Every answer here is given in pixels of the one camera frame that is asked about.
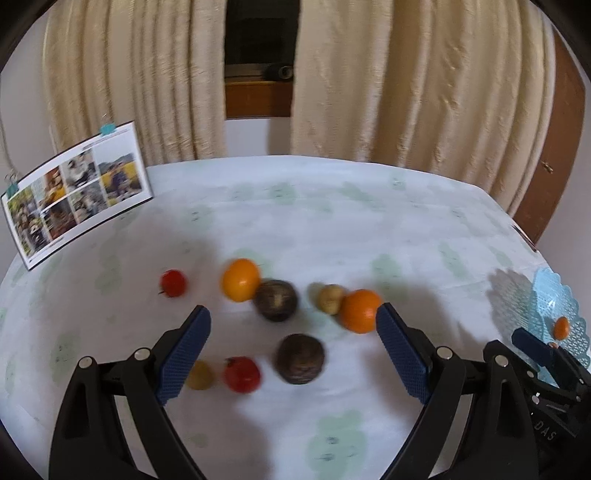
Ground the cream curtain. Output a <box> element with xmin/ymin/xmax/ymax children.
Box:
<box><xmin>43</xmin><ymin>0</ymin><xmax>228</xmax><ymax>166</ymax></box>
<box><xmin>290</xmin><ymin>0</ymin><xmax>557</xmax><ymax>217</ymax></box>

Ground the light blue lattice basket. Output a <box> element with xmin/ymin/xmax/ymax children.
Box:
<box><xmin>526</xmin><ymin>267</ymin><xmax>591</xmax><ymax>386</ymax></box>

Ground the white wall cable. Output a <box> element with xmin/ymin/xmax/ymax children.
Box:
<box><xmin>0</xmin><ymin>117</ymin><xmax>17</xmax><ymax>178</ymax></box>

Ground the yellowish orange fruit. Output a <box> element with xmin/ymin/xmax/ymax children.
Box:
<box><xmin>221</xmin><ymin>258</ymin><xmax>262</xmax><ymax>303</ymax></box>

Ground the wooden window frame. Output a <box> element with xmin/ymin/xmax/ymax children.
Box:
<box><xmin>223</xmin><ymin>0</ymin><xmax>302</xmax><ymax>121</ymax></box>

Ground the large red tomato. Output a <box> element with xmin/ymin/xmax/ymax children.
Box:
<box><xmin>222</xmin><ymin>356</ymin><xmax>262</xmax><ymax>394</ymax></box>

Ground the small tan fruit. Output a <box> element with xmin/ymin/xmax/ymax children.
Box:
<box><xmin>316</xmin><ymin>284</ymin><xmax>347</xmax><ymax>315</ymax></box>

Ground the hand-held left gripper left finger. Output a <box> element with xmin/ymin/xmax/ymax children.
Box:
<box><xmin>48</xmin><ymin>305</ymin><xmax>212</xmax><ymax>480</ymax></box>

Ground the small yellow fruit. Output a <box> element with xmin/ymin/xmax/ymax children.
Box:
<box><xmin>185</xmin><ymin>360</ymin><xmax>217</xmax><ymax>391</ymax></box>

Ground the brown wooden door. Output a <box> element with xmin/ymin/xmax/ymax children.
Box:
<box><xmin>512</xmin><ymin>32</ymin><xmax>587</xmax><ymax>246</ymax></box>

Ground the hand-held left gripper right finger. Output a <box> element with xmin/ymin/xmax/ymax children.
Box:
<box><xmin>375</xmin><ymin>302</ymin><xmax>541</xmax><ymax>480</ymax></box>

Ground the small red tomato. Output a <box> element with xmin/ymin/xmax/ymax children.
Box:
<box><xmin>158</xmin><ymin>270</ymin><xmax>188</xmax><ymax>298</ymax></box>

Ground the deep orange fruit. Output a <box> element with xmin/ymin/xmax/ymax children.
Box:
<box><xmin>340</xmin><ymin>289</ymin><xmax>384</xmax><ymax>334</ymax></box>

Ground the dark brown avocado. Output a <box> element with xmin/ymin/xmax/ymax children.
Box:
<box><xmin>253</xmin><ymin>279</ymin><xmax>298</xmax><ymax>323</ymax></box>
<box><xmin>275</xmin><ymin>333</ymin><xmax>326</xmax><ymax>385</ymax></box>

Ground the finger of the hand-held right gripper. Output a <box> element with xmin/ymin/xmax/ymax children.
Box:
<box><xmin>511</xmin><ymin>327</ymin><xmax>586</xmax><ymax>394</ymax></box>

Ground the photo collage card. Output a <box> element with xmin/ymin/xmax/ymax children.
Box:
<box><xmin>1</xmin><ymin>121</ymin><xmax>154</xmax><ymax>271</ymax></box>

